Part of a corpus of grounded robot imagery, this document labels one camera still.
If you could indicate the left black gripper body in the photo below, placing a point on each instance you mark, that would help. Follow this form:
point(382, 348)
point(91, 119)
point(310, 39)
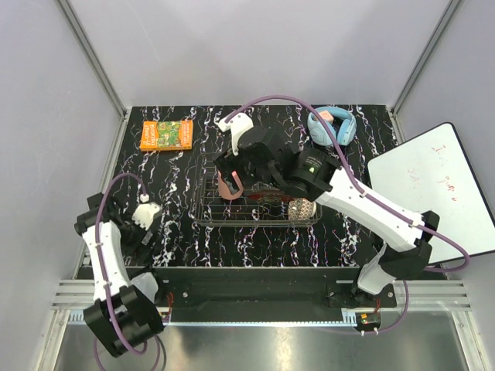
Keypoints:
point(131, 235)

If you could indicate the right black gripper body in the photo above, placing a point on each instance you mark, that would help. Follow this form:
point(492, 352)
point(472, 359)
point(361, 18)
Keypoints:
point(227, 162)

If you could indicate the small pink cup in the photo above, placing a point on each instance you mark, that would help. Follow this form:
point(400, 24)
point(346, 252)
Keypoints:
point(225, 190)

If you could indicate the beige patterned bowl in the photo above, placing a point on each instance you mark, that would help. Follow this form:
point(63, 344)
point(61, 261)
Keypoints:
point(301, 209)

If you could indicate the wire dish rack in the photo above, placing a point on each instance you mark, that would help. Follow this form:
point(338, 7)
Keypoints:
point(210, 209)

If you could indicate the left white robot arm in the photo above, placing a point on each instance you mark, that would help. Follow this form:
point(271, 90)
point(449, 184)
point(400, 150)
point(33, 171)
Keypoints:
point(131, 299)

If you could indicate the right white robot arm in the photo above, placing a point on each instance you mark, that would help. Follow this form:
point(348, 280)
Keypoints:
point(323, 180)

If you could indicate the pink cube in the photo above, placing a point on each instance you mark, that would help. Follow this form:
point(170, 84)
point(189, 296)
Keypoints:
point(327, 116)

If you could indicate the light blue headphones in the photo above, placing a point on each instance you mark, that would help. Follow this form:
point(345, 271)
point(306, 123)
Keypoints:
point(343, 127)

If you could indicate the orange book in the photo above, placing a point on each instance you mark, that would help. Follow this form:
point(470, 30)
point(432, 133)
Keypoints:
point(166, 136)

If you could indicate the white whiteboard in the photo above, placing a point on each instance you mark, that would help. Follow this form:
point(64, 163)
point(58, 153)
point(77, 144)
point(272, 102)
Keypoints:
point(432, 172)

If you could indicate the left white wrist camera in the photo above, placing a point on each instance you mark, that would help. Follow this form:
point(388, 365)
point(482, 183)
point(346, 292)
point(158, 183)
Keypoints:
point(146, 212)

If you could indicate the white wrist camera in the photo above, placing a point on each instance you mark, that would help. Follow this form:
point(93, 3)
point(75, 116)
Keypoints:
point(237, 126)
point(146, 212)

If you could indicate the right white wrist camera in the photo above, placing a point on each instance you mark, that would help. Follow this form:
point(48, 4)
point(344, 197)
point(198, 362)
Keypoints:
point(237, 126)

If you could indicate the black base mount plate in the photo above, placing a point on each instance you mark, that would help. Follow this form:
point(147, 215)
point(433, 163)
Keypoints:
point(192, 286)

